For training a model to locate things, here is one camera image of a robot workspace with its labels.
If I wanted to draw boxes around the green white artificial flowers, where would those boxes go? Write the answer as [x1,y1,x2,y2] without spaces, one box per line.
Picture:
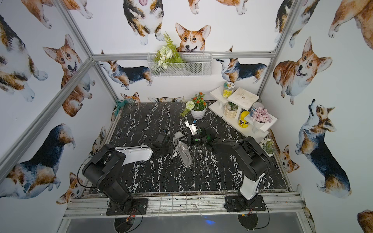
[153,32,184,69]

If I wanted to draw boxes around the small white potted plant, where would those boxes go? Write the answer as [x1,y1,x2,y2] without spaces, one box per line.
[259,138,275,157]

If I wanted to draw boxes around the white wire wall basket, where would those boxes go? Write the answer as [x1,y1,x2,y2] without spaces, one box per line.
[147,52,212,77]

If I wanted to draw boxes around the blue grey tin can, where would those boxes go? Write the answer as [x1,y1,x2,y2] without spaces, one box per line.
[250,102,264,117]

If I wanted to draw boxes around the yellow container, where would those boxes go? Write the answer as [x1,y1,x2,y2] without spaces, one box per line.
[238,111,250,128]

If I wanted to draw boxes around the pink flowers white pot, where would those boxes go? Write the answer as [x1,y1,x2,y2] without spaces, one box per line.
[251,107,273,128]

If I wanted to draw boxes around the green cloth ribbon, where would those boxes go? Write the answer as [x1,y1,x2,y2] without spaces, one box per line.
[113,99,132,117]

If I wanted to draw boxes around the white tiered shelf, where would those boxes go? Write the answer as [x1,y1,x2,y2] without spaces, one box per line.
[208,86,278,146]

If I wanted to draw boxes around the green lidded jar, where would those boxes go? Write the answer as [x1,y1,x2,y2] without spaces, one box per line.
[222,82,235,99]

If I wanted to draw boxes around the woven basket with plant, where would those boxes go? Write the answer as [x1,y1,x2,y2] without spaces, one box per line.
[224,102,238,118]

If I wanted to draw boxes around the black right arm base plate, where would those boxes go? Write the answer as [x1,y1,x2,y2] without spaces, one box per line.
[224,195,267,212]

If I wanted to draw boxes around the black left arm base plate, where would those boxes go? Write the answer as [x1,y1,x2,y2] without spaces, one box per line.
[106,198,149,216]

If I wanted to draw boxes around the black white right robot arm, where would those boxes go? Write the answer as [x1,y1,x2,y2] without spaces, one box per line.
[173,122,272,201]

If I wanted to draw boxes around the grey canvas sneaker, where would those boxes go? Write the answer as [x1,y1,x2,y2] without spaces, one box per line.
[173,132,193,168]

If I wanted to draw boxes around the aluminium frame rail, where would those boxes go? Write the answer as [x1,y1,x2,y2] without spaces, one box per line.
[63,193,305,219]

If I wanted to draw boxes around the white potted red flowers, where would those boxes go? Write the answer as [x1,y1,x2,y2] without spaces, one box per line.
[180,92,207,120]

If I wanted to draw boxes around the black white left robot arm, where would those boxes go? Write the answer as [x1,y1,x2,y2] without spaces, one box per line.
[82,132,174,206]

